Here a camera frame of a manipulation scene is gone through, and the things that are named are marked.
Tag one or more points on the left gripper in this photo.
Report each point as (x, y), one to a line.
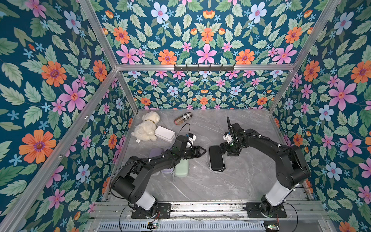
(197, 152)

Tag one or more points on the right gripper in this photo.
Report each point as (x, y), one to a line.
(232, 135)

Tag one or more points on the beige case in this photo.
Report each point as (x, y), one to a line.
(216, 159)

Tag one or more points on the mint green zippered case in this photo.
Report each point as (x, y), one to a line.
(182, 168)

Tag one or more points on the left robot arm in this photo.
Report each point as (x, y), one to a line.
(133, 177)

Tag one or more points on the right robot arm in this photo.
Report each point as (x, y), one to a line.
(291, 167)

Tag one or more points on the plaid folded umbrella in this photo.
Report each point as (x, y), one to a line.
(183, 118)

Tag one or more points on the white closed umbrella case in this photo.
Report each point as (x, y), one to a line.
(165, 134)

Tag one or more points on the white plush dog toy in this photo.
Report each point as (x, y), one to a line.
(145, 131)

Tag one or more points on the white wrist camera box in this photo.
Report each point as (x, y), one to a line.
(228, 137)

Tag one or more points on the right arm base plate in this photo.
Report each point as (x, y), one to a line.
(264, 210)

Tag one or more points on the black hook rail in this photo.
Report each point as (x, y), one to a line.
(209, 67)

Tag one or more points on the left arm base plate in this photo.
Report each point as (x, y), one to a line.
(150, 211)

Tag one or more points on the aluminium front rail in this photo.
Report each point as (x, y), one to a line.
(242, 209)

